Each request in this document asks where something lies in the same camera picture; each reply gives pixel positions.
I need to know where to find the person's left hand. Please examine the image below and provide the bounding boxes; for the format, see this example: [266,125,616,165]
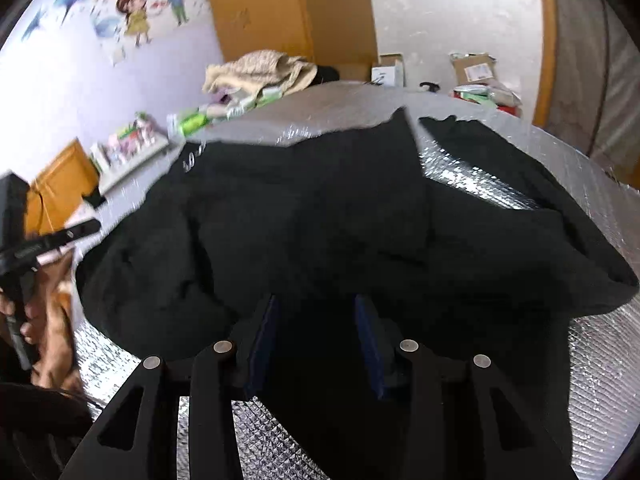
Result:
[22,297,49,346]

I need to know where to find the silver foil mat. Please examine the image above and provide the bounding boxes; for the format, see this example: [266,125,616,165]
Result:
[70,80,640,480]

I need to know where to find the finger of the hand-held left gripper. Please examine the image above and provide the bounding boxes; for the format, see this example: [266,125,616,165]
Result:
[37,219,101,253]

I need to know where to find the black garment with white print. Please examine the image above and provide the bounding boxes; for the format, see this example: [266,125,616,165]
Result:
[75,106,640,480]

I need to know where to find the wooden door frame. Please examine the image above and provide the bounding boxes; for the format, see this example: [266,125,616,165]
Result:
[532,0,558,128]

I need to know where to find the brown cardboard box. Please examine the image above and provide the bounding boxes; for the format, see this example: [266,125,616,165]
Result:
[450,51,498,86]

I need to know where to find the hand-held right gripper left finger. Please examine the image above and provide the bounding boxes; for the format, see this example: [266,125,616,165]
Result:
[60,294,281,480]

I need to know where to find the white cardboard box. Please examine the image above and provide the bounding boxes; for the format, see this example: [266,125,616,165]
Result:
[371,54,406,87]

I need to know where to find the wooden wardrobe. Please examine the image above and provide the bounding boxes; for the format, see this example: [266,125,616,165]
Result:
[199,0,378,78]

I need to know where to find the plastic door curtain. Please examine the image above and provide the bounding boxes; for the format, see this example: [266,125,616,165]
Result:
[547,0,640,181]

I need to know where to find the white shelf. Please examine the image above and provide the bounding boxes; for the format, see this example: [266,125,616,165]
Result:
[97,137,171,193]

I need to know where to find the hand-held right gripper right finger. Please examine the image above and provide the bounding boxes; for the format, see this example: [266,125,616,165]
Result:
[352,294,576,480]

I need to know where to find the beige crumpled blanket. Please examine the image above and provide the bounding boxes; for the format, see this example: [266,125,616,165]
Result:
[202,50,318,98]

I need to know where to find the heap of mixed packets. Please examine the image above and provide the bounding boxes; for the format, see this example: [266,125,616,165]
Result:
[452,85,523,118]

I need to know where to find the pile of green packets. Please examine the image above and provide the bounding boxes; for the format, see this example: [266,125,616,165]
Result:
[167,85,286,137]

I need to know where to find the row of pastel boxes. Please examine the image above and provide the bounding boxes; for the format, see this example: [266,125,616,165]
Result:
[90,112,168,171]

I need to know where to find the cartoon children wall sticker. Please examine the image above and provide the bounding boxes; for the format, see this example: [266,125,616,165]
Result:
[116,0,191,48]

